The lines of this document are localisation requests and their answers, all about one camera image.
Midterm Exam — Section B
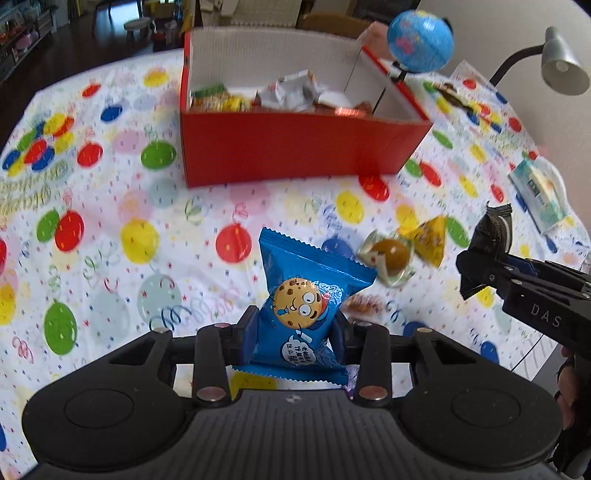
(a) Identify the clear brown pastry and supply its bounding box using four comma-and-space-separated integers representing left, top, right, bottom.
341, 293, 385, 320

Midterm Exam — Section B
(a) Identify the red yellow rice cracker bag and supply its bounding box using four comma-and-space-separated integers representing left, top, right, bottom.
190, 92, 252, 113

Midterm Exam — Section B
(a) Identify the tv cabinet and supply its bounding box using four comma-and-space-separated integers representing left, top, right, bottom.
1, 1, 57, 84

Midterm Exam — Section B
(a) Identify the red cardboard box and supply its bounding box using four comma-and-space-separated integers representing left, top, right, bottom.
179, 27, 432, 188

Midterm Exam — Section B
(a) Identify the balloon pattern tablecloth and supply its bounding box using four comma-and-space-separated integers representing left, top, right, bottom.
1, 51, 590, 479

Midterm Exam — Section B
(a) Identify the blue desk globe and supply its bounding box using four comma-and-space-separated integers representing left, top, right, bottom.
386, 10, 455, 82

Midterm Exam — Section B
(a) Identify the purple candy packet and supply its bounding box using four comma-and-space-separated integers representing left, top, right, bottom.
345, 365, 360, 398

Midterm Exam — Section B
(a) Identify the dark brown shiny snack bag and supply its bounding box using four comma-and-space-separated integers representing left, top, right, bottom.
315, 102, 373, 117

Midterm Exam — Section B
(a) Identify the yellow candy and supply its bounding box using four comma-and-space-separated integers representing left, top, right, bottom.
406, 216, 446, 268

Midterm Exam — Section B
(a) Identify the person right hand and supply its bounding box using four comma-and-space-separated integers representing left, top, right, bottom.
555, 346, 579, 430

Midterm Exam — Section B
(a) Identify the clear egg snack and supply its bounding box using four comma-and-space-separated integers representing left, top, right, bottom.
356, 230, 415, 288

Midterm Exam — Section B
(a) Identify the blue cookie packet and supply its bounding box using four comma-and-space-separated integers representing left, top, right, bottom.
236, 228, 377, 385

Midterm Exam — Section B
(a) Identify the sofa with cream cover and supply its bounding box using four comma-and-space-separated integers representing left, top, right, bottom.
183, 0, 301, 28

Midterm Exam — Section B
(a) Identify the black snack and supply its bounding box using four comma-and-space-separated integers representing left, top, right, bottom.
469, 204, 513, 258

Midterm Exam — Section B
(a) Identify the dark wrapper on table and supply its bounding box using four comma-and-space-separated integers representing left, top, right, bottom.
434, 83, 477, 112

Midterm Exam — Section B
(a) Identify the wooden chair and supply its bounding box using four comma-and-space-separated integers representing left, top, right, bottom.
297, 13, 370, 39

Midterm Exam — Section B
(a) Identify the tissue pack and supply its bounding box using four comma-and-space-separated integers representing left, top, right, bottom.
509, 156, 570, 234

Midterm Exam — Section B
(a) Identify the silver desk lamp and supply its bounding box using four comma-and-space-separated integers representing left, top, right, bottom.
489, 26, 590, 96

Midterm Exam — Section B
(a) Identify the small round stool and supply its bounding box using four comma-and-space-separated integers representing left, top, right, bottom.
123, 17, 151, 33

